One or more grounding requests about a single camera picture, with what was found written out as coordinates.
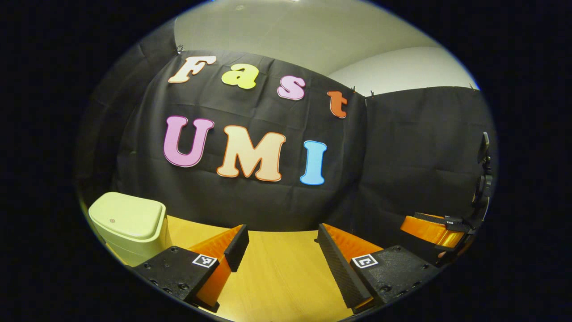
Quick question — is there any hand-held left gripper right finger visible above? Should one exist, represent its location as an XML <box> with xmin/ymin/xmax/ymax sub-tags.
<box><xmin>315</xmin><ymin>223</ymin><xmax>443</xmax><ymax>314</ymax></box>

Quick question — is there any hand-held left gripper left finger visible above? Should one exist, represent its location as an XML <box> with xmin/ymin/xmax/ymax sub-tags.
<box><xmin>133</xmin><ymin>224</ymin><xmax>250</xmax><ymax>314</ymax></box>

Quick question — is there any pale green desktop garbage bin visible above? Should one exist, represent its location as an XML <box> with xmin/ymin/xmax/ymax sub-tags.
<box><xmin>88</xmin><ymin>192</ymin><xmax>172</xmax><ymax>267</ymax></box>

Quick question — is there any wooden desktop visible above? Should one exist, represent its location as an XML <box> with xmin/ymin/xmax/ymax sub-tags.
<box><xmin>107</xmin><ymin>215</ymin><xmax>385</xmax><ymax>322</ymax></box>

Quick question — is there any black backdrop cloth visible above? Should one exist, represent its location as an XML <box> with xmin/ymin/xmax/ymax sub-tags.
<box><xmin>76</xmin><ymin>34</ymin><xmax>499</xmax><ymax>264</ymax></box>

